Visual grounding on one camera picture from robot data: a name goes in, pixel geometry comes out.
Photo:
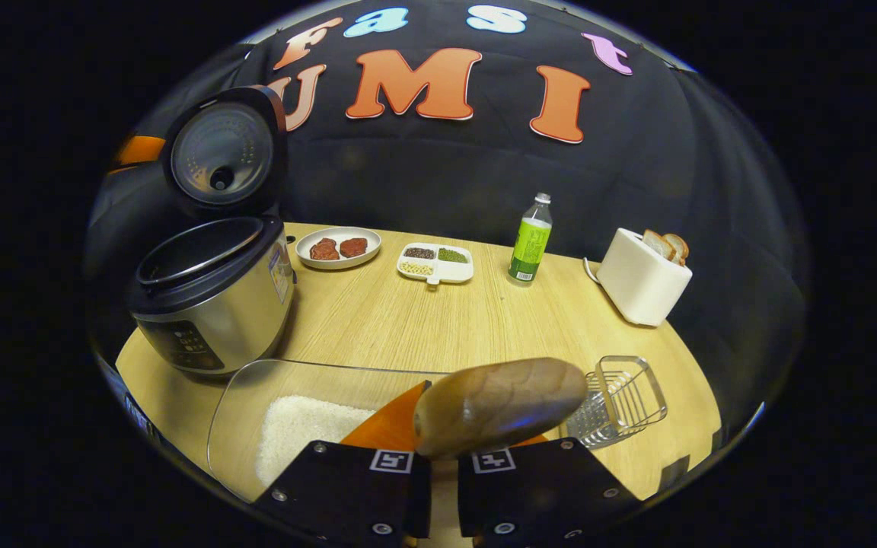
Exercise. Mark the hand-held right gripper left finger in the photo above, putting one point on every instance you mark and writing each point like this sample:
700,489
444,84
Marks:
339,487

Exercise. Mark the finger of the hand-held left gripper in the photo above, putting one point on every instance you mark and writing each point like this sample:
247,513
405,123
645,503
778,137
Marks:
138,151

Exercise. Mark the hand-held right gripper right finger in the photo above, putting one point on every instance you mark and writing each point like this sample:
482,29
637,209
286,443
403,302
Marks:
545,487

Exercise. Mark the white rice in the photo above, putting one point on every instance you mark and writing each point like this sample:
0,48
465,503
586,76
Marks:
301,434

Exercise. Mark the wooden spoon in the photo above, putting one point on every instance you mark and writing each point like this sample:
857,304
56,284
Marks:
499,403

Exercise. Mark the black silver rice cooker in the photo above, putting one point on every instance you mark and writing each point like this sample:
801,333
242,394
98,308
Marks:
218,304

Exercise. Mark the clear plastic rice container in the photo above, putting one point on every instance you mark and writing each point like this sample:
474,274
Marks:
240,411

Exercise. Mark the red meat piece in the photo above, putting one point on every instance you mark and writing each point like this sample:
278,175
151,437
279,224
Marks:
323,250
354,247

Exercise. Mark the white toaster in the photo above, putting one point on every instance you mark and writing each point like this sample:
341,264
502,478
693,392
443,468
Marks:
636,285

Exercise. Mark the round white plate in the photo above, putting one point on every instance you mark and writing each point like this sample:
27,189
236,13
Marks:
336,265

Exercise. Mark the white divided bean dish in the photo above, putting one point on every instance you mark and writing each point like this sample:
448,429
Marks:
438,274

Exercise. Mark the green label plastic bottle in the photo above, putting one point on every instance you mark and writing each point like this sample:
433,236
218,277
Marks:
530,247

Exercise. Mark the toast bread slice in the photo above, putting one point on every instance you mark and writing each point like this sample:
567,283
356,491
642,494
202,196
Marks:
680,247
658,245

